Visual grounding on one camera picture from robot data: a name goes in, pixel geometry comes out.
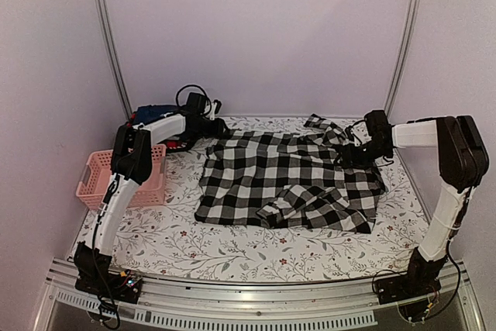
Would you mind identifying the left aluminium frame post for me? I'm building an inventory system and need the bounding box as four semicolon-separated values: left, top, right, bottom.
95;0;133;119

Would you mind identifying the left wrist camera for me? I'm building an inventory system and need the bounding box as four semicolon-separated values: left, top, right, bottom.
208;99;222;120

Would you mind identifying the pink plastic laundry basket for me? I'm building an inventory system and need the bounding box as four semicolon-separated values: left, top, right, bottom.
76;144;167;210

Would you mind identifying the black white checkered cloth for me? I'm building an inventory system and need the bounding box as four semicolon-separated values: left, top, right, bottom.
195;115;387;233

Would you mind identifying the aluminium frame post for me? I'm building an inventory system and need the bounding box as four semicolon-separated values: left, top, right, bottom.
95;0;133;119
384;0;421;117

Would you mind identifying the front aluminium rail base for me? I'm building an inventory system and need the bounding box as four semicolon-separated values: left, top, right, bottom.
33;259;491;330

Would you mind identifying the red black plaid shirt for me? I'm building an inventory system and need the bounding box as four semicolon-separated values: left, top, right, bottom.
162;139;195;153

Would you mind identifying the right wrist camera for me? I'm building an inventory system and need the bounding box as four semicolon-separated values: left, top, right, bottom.
345;125;363;146

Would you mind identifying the right aluminium frame post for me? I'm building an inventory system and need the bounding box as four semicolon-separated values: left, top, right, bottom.
384;0;421;117

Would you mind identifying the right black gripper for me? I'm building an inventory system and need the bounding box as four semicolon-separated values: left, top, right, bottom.
334;140;393;170

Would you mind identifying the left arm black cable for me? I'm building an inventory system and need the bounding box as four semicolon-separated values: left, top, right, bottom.
175;84;210;107

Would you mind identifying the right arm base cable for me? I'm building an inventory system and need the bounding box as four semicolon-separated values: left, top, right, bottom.
371;257;470;324

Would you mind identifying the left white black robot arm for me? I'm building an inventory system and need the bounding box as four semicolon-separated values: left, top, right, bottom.
74;84;227;305

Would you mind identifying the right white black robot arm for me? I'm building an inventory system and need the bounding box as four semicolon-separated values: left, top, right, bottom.
338;110;489;304

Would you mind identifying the floral patterned table mat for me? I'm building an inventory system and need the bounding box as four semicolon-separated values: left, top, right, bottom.
112;140;428;282

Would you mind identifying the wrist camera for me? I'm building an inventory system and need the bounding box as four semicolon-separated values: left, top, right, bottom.
208;99;222;120
345;125;363;146

